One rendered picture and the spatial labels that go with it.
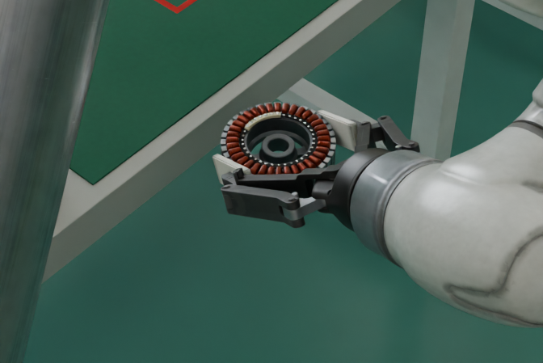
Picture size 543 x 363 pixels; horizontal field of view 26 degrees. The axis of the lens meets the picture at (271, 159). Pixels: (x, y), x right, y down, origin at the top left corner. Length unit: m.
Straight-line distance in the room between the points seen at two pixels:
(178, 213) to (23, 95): 1.65
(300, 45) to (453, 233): 0.51
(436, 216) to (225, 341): 1.13
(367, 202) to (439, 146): 0.96
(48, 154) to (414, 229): 0.42
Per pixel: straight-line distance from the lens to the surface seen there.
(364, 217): 0.93
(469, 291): 0.83
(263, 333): 1.95
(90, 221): 1.15
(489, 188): 0.84
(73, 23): 0.48
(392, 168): 0.93
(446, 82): 1.77
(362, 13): 1.37
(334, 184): 0.98
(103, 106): 1.23
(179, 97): 1.23
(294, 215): 1.00
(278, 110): 1.17
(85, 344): 1.96
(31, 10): 0.47
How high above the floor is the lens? 1.59
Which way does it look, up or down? 46 degrees down
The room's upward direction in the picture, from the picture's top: straight up
